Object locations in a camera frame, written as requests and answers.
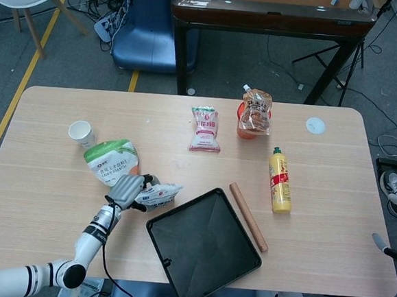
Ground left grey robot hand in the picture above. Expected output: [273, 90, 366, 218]
[106, 170, 163, 213]

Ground small white grey packet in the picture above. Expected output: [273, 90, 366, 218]
[134, 180, 184, 212]

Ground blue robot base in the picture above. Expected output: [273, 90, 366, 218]
[110, 0, 202, 77]

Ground black plastic tray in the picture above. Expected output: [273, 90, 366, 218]
[139, 182, 268, 297]

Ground green corn starch bag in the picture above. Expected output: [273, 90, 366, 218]
[80, 135, 145, 190]

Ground white paper cup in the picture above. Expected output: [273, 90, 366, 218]
[67, 119, 97, 150]

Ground grey sneaker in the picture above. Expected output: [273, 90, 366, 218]
[376, 170, 397, 203]

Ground black foot pedal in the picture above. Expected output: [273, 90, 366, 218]
[374, 157, 397, 177]

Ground white pink sugar bag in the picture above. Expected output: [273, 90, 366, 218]
[187, 105, 225, 155]

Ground clear plastic bag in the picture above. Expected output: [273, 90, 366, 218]
[56, 274, 106, 297]

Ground wooden rolling pin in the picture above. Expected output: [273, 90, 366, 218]
[224, 181, 274, 254]

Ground yellow squeeze bottle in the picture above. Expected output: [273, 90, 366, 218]
[264, 146, 297, 215]

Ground brown spouted sauce pouch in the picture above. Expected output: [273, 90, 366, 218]
[237, 83, 275, 137]

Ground white round table cap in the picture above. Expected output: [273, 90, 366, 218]
[304, 116, 327, 135]

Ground white power strip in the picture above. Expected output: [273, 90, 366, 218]
[92, 9, 123, 44]

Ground black tripod stand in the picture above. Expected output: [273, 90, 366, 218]
[290, 0, 394, 93]

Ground dark brown mahjong table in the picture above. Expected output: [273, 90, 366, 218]
[164, 0, 376, 110]

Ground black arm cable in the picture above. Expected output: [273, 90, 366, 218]
[98, 195, 147, 297]

